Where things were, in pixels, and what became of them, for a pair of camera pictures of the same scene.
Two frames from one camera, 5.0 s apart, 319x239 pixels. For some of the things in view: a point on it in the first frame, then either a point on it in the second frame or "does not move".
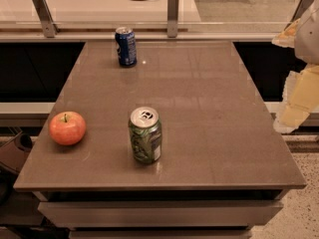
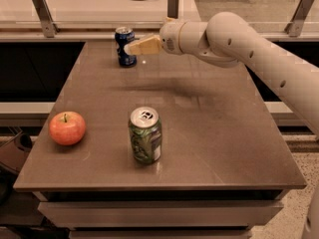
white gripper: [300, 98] -> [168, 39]
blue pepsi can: [126, 44] does not move
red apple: [67, 127] does not move
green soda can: [146, 131] does not move
